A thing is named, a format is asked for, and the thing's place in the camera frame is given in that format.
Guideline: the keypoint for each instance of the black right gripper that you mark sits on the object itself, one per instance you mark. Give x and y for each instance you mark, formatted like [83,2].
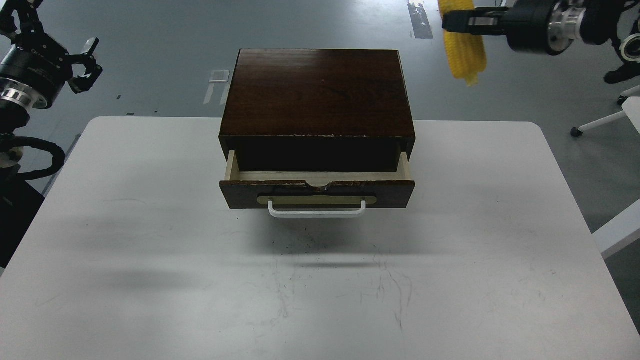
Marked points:
[527,25]

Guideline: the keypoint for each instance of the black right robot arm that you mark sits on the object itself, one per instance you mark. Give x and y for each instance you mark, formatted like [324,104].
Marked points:
[592,22]

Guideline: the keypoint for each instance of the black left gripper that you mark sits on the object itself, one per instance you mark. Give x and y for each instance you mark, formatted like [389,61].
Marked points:
[37,66]

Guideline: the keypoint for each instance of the grey floor tape strip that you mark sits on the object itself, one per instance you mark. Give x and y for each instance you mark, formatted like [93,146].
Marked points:
[419,18]

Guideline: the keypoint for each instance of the dark wooden drawer cabinet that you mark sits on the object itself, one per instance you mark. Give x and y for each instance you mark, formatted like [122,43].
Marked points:
[337,110]

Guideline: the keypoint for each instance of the wooden drawer with white handle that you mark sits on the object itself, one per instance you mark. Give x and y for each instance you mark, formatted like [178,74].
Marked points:
[316,194]

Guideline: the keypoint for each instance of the white office chair base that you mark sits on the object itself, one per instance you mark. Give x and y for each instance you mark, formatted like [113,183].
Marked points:
[629,102]

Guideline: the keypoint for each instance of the yellow corn cob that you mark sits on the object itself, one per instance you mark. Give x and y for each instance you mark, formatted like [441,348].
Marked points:
[466,56]

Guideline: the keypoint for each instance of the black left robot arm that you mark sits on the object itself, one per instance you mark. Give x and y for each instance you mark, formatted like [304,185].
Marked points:
[15,115]

